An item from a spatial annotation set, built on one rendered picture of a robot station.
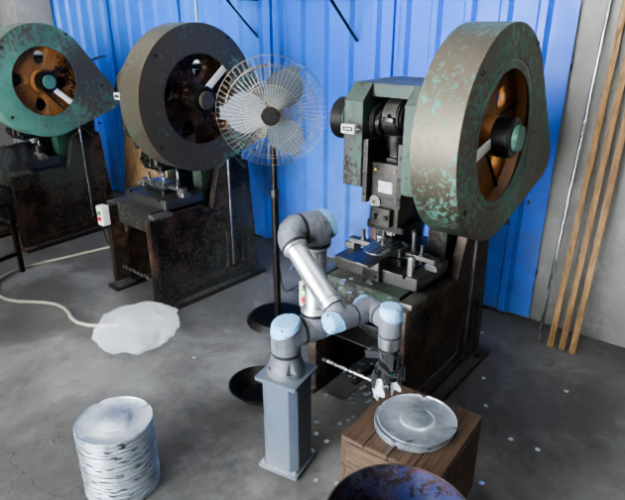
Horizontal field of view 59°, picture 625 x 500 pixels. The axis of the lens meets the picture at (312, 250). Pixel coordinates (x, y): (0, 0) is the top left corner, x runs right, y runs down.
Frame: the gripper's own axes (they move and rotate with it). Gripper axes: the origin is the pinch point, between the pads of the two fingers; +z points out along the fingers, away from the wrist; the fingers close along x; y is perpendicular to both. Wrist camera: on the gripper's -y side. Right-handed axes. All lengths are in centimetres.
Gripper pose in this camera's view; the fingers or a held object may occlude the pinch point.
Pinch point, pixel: (383, 393)
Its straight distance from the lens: 200.7
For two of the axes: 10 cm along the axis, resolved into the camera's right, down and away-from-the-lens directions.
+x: 8.8, -1.8, 4.3
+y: 4.7, 3.3, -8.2
